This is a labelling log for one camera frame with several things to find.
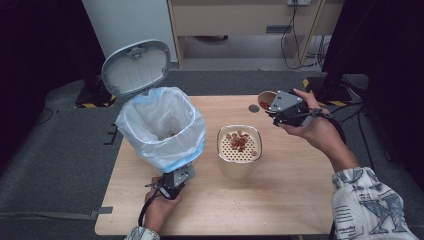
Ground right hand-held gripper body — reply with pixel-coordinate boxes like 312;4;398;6
268;89;316;129

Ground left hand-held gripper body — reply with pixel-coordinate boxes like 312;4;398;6
155;165;197;201

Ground brown paper cup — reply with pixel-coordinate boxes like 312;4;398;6
256;90;279;113

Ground pile of red-brown food scraps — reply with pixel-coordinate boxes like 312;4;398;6
224;130;259;157

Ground beige container with perforated insert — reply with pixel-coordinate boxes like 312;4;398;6
216;124;264;181

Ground white grey pedal trash can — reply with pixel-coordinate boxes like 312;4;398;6
100;38;201;175

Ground person's left hand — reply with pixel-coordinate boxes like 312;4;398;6
143;187;184;234

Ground person's right hand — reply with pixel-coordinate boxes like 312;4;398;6
279;87;338;148

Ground clear plastic trash bag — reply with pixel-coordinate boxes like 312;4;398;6
115;86;207;175

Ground black stand base striped edge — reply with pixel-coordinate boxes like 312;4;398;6
74;78;118;110
302;76;354;108

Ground grey tape strip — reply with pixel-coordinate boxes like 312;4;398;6
88;206;115;220

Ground black curtain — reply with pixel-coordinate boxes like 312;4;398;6
321;0;424;184
0;0;113;169

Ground white cabinet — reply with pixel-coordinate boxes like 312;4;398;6
81;0;179;64

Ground left hand-held gripper cable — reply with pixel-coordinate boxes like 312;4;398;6
137;181;162;228

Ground hand-held gripper cable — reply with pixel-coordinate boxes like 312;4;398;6
299;107;348;145
137;181;162;228

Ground right hand-held gripper cable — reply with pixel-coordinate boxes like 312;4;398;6
299;107;348;145

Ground black hanging cables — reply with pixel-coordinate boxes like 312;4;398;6
280;0;332;71

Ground black floor cables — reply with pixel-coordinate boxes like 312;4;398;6
328;102;392;168

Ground thin black floor cable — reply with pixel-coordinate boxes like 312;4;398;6
31;106;55;127

